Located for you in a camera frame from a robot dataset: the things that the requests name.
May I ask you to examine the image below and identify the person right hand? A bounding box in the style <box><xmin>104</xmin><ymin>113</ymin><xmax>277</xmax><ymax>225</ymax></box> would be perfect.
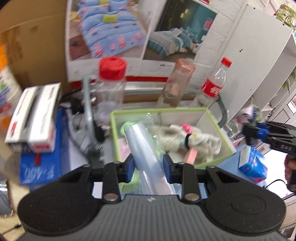
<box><xmin>285</xmin><ymin>155</ymin><xmax>296</xmax><ymax>192</ymax></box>

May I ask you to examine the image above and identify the blue tissue pack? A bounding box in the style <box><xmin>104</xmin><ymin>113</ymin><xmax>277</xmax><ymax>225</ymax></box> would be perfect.
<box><xmin>238</xmin><ymin>146</ymin><xmax>268</xmax><ymax>183</ymax></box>

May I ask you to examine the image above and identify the pink glass bottle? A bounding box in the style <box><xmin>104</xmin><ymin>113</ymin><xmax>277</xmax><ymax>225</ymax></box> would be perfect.
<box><xmin>156</xmin><ymin>59</ymin><xmax>196</xmax><ymax>108</ymax></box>

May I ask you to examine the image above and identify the red cap clear jar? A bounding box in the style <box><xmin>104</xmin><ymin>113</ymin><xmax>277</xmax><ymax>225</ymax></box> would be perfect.
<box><xmin>95</xmin><ymin>56</ymin><xmax>127</xmax><ymax>126</ymax></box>

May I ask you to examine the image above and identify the green cardboard box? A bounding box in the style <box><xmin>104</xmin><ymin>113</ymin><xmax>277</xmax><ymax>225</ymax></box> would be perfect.
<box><xmin>110</xmin><ymin>108</ymin><xmax>236</xmax><ymax>168</ymax></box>

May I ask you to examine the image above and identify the cola plastic bottle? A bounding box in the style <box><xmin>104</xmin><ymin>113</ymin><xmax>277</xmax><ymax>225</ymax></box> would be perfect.
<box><xmin>189</xmin><ymin>57</ymin><xmax>232</xmax><ymax>108</ymax></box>

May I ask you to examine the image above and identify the white colourful sock bundle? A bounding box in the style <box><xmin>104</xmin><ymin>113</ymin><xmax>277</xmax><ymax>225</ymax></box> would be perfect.
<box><xmin>152</xmin><ymin>124</ymin><xmax>222</xmax><ymax>163</ymax></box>

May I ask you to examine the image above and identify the brown cardboard sheet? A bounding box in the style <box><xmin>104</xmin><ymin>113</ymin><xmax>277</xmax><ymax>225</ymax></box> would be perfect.
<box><xmin>1</xmin><ymin>1</ymin><xmax>71</xmax><ymax>94</ymax></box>

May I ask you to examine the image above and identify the clear plastic bag roll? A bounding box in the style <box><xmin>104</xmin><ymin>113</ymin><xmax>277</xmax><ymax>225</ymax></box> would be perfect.
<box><xmin>125</xmin><ymin>123</ymin><xmax>175</xmax><ymax>195</ymax></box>

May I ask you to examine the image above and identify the bedding calendar poster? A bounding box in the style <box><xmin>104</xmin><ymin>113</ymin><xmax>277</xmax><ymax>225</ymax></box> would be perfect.
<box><xmin>65</xmin><ymin>1</ymin><xmax>217</xmax><ymax>82</ymax></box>

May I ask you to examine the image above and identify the green cloth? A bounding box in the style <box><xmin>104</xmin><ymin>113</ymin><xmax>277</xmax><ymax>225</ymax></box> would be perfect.
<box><xmin>119</xmin><ymin>121</ymin><xmax>135</xmax><ymax>137</ymax></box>

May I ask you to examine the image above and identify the white red small carton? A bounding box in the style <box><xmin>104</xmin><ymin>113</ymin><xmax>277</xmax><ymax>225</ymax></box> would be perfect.
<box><xmin>4</xmin><ymin>83</ymin><xmax>61</xmax><ymax>153</ymax></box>

